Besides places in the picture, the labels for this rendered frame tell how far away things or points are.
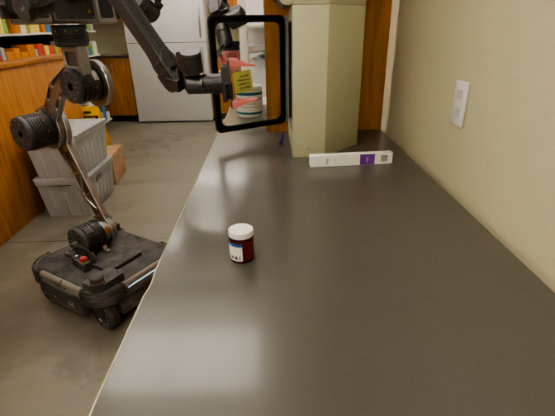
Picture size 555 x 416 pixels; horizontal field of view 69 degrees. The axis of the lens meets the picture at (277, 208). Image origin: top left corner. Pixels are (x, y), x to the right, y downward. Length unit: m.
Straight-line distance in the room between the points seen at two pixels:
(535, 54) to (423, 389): 0.65
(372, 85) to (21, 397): 1.92
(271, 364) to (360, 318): 0.17
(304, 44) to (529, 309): 0.95
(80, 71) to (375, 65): 1.22
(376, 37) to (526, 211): 1.03
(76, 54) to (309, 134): 1.05
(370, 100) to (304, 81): 0.50
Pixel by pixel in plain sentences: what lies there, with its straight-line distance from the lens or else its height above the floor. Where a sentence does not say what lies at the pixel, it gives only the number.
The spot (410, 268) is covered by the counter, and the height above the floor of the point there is 0.94.
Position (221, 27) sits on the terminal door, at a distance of 1.51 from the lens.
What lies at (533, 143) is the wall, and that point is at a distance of 0.92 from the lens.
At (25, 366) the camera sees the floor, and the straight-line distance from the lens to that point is 2.21.
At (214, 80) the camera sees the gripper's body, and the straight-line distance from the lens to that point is 1.23.
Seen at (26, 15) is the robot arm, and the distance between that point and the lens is 1.65.
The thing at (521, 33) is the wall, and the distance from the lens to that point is 1.00.
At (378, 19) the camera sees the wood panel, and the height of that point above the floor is 1.37.
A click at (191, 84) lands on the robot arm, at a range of 1.24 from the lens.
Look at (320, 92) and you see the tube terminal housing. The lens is 1.35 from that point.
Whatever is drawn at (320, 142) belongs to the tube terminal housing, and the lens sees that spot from 1.38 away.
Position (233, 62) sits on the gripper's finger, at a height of 1.26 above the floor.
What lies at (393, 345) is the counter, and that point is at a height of 0.94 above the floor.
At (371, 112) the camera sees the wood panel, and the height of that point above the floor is 1.01.
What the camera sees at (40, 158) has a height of 0.49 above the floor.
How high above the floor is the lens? 1.36
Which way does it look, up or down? 25 degrees down
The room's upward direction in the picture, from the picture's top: 1 degrees counter-clockwise
